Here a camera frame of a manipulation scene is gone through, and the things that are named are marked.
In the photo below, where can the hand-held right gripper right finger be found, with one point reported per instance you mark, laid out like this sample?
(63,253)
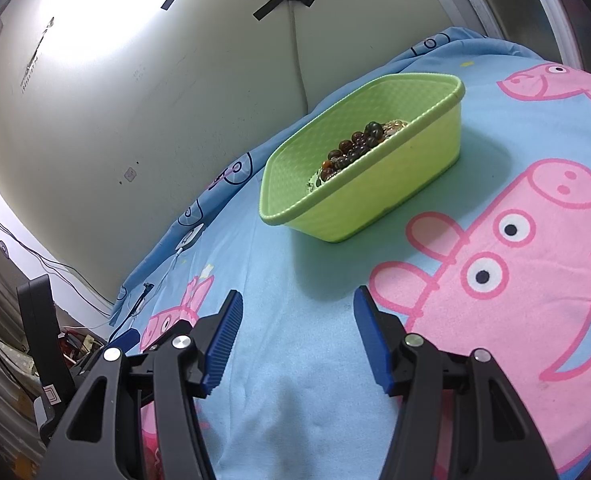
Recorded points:
(370,340)

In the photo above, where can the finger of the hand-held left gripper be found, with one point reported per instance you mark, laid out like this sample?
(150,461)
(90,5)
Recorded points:
(128,340)

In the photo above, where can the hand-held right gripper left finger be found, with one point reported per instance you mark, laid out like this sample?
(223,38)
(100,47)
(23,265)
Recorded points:
(223,340)

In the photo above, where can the green plastic basket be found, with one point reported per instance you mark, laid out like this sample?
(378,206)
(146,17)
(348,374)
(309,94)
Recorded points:
(375,195)

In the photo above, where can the blue cartoon pig blanket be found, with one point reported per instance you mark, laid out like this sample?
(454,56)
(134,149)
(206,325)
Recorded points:
(300,270)

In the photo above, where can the white charger pad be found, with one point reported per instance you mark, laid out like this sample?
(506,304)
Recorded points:
(191,236)

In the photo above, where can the small white wall sticker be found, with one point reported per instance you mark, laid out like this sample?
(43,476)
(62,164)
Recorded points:
(131,174)

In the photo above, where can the pale door frame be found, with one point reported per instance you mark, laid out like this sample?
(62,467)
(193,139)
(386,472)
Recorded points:
(500,0)

